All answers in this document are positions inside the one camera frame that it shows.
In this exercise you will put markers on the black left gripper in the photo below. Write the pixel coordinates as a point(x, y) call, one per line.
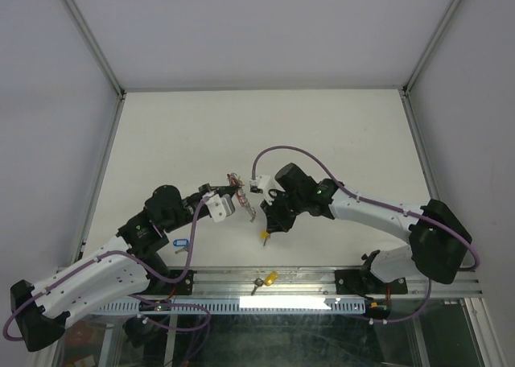
point(220, 190)

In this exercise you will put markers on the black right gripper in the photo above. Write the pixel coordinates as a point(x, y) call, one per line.
point(274, 221)

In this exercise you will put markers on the metal keyring holder red handle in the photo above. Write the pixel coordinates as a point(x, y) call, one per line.
point(235, 180)

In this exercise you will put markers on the yellow tag key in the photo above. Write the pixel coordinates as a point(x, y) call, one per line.
point(264, 282)
point(265, 236)

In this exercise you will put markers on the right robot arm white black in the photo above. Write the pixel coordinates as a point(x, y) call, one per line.
point(434, 239)

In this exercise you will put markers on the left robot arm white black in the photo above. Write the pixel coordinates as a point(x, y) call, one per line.
point(126, 264)

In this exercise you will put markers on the blue tag key on table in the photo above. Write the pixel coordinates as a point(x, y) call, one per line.
point(181, 245)

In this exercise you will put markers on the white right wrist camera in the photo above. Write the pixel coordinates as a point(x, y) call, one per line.
point(265, 185)

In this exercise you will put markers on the aluminium mounting rail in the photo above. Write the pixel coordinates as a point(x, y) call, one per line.
point(225, 282)

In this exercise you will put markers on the white slotted cable duct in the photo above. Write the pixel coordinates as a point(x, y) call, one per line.
point(245, 305)

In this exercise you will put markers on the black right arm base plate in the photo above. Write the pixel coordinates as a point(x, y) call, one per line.
point(353, 282)

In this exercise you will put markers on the left aluminium frame post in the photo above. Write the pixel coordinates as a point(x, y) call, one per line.
point(86, 33)

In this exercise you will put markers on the aluminium frame post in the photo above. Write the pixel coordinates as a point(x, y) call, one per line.
point(432, 44)
point(86, 33)

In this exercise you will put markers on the right aluminium frame post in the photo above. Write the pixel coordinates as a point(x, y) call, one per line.
point(432, 44)

